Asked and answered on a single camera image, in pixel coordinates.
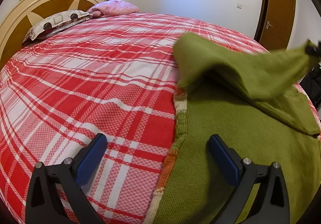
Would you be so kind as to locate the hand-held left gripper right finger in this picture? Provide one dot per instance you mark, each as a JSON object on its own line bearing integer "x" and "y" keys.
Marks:
{"x": 224, "y": 158}

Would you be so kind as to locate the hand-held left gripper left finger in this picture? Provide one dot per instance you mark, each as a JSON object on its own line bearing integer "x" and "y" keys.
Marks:
{"x": 91, "y": 158}

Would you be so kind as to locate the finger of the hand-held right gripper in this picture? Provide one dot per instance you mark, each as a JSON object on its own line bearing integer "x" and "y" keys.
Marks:
{"x": 313, "y": 49}

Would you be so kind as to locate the green knitted sweater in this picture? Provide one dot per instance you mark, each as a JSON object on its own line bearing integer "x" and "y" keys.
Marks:
{"x": 213, "y": 118}

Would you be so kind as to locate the black suitcase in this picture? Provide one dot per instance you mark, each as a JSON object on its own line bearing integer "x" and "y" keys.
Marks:
{"x": 316, "y": 83}

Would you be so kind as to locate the brown wooden door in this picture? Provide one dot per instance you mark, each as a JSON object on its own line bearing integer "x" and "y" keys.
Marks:
{"x": 278, "y": 13}

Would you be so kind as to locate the red plaid bedsheet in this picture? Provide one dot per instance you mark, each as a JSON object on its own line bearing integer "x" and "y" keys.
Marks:
{"x": 87, "y": 76}

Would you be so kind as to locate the brown patterned pillow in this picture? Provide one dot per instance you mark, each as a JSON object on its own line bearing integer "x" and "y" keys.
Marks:
{"x": 55, "y": 22}

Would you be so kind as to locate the pink quilt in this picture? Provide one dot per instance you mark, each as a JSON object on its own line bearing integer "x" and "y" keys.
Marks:
{"x": 112, "y": 8}

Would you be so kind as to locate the cream wooden headboard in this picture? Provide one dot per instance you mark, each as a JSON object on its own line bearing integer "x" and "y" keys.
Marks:
{"x": 15, "y": 13}

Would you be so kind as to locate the white wall switch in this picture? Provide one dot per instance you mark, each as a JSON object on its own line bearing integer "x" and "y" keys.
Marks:
{"x": 239, "y": 5}

